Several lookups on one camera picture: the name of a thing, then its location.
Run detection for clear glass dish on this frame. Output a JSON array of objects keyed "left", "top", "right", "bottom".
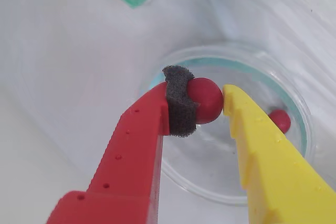
[{"left": 146, "top": 42, "right": 316, "bottom": 206}]

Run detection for red round candy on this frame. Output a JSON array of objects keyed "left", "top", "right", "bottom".
[
  {"left": 186, "top": 77, "right": 224, "bottom": 125},
  {"left": 267, "top": 109, "right": 291, "bottom": 134}
]

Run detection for white tablecloth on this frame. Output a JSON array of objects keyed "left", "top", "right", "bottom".
[{"left": 0, "top": 0, "right": 336, "bottom": 224}]

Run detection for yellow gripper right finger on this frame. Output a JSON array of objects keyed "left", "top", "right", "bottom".
[{"left": 222, "top": 84, "right": 336, "bottom": 224}]

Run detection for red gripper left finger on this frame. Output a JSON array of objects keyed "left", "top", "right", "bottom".
[{"left": 48, "top": 65, "right": 200, "bottom": 224}]

